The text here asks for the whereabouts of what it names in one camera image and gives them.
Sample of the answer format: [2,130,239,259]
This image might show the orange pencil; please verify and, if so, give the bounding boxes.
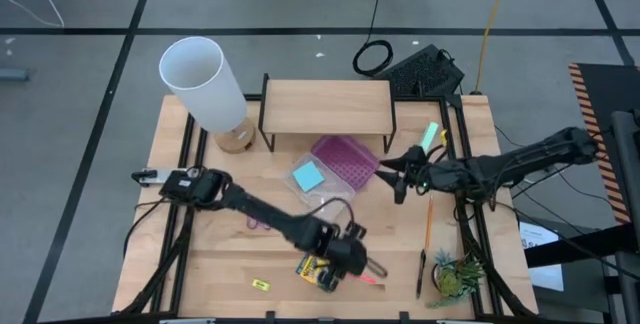
[423,196,435,251]

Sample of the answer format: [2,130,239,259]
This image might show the black mesh box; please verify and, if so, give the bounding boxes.
[374,43,466,98]

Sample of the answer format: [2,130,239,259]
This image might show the black hanging cable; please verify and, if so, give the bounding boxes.
[352,0,396,78]

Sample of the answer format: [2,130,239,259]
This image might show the white shade table lamp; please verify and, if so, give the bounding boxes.
[158,36,257,155]

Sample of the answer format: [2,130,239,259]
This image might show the black orange striped floor mat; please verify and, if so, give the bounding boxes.
[568,62,640,225]

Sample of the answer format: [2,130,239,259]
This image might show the black metal table frame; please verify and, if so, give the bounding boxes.
[117,92,539,324]

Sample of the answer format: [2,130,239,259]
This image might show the white paper sheet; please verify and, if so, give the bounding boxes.
[519,221,565,293]

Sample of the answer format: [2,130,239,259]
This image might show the black metal stand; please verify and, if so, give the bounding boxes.
[524,109,640,324]

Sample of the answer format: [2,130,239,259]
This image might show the yellow hanging cable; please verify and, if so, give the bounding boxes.
[472,0,514,94]

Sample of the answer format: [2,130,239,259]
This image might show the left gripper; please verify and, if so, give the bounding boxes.
[319,221,389,294]

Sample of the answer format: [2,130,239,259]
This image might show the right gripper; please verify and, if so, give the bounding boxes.
[374,144,432,205]

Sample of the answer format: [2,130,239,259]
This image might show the mint green stapler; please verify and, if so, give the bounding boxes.
[418,121,440,153]

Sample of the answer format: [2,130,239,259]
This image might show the purple perforated plastic lid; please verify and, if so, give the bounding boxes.
[310,134,381,193]

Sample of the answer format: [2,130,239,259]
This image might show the teal sticky note pad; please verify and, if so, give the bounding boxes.
[291,160,326,194]

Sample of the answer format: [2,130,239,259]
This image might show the grey floor item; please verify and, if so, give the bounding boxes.
[0,67,31,83]

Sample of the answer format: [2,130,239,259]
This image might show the yellow green crayon box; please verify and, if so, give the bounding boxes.
[294,253,341,294]

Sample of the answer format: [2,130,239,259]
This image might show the clear plastic box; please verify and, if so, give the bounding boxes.
[282,152,357,210]

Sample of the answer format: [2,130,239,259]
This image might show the potted succulent plant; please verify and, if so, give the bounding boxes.
[425,248,486,310]

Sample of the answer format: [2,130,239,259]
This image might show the black pen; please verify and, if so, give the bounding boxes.
[415,248,428,300]

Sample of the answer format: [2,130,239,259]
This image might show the wooden shelf black legs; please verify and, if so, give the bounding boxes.
[257,72,399,155]

